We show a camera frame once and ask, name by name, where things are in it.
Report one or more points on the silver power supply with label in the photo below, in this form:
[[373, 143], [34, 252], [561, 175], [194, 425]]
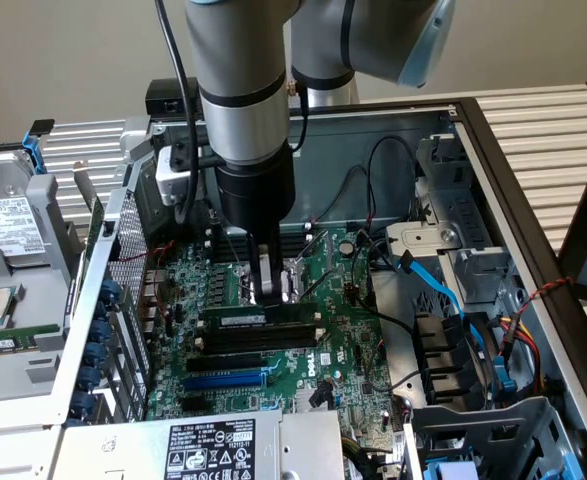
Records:
[[123, 450]]

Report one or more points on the black fan duct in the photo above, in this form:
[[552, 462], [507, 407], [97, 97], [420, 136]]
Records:
[[443, 350]]

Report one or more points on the blue card retention knob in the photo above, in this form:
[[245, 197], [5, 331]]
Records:
[[109, 291], [100, 331], [94, 353], [81, 401], [89, 376]]

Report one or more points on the dark grey drive cage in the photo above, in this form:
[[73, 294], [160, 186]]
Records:
[[473, 415]]

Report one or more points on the silver hard disk white label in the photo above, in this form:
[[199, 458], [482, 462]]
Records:
[[13, 220]]

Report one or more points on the blue expansion slot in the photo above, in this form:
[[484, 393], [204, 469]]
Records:
[[223, 382]]

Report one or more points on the CPU socket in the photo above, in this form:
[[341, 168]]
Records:
[[293, 285]]

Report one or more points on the long black expansion slot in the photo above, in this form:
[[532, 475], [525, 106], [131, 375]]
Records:
[[223, 361]]

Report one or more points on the green graphics card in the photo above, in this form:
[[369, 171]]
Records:
[[94, 220]]

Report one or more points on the wrist camera on white mount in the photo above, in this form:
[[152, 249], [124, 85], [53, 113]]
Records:
[[170, 185]]

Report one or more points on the black framed panel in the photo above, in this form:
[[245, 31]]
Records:
[[570, 255]]

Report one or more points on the silver metal disk bay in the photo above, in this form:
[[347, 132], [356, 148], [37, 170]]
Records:
[[478, 210]]

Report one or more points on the open PC case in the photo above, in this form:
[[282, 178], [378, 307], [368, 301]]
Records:
[[333, 175]]

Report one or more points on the black box device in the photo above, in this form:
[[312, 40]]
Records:
[[165, 95]]

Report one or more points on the green RAM stick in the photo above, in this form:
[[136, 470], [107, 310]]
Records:
[[233, 317], [3, 345]]

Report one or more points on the grey parts rack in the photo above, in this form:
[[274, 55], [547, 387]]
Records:
[[43, 185]]

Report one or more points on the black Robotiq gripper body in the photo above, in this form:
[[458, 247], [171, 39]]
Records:
[[258, 195]]

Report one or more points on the short black expansion slot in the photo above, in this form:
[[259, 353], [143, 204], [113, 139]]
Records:
[[195, 403]]

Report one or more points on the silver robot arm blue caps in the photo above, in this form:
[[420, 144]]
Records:
[[233, 50]]

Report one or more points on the blue disk carrier bracket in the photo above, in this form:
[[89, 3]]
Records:
[[34, 155]]

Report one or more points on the round coin battery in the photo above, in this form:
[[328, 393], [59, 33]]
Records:
[[345, 246]]

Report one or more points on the green Dell motherboard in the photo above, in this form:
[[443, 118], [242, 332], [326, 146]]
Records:
[[343, 320]]

